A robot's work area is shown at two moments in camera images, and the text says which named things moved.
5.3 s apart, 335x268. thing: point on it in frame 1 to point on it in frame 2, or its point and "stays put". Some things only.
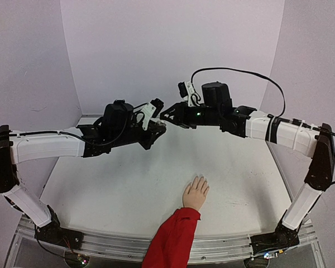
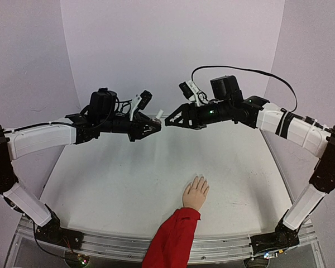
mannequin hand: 195,193 stays put
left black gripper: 153,135 to 140,126
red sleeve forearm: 171,245 stays put
